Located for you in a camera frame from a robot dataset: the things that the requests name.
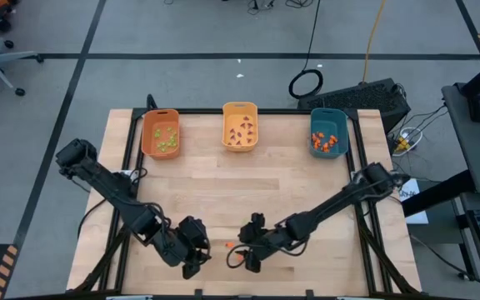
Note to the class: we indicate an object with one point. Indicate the black desk beam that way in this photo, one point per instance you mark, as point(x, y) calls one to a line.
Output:
point(436, 193)

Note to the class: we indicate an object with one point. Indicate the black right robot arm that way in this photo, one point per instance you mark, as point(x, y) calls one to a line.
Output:
point(331, 204)

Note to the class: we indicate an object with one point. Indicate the black camera bracket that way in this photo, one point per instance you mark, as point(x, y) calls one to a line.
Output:
point(151, 104)

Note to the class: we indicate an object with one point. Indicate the grey desk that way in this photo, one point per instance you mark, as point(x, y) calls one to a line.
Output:
point(473, 158)

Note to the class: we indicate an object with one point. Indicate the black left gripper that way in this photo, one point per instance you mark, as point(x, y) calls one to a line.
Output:
point(181, 248)

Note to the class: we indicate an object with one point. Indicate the black table edge clamp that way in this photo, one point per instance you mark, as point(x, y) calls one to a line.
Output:
point(198, 293)
point(309, 293)

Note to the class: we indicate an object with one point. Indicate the black computer case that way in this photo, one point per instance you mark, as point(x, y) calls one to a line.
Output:
point(361, 98)

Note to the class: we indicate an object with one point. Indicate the yellow plastic bin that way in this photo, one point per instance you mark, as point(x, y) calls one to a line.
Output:
point(236, 113)

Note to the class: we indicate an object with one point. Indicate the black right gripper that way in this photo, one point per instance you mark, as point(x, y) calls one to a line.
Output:
point(265, 239)

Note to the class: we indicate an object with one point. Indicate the teal plastic bin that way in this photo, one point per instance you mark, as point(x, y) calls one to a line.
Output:
point(329, 121)

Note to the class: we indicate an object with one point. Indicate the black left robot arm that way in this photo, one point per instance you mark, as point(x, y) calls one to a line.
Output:
point(111, 187)

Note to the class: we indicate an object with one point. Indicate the orange plastic bin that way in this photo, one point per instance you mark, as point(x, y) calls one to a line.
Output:
point(150, 125)

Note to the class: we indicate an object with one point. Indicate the white paper sheet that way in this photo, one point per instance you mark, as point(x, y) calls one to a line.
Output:
point(417, 216)

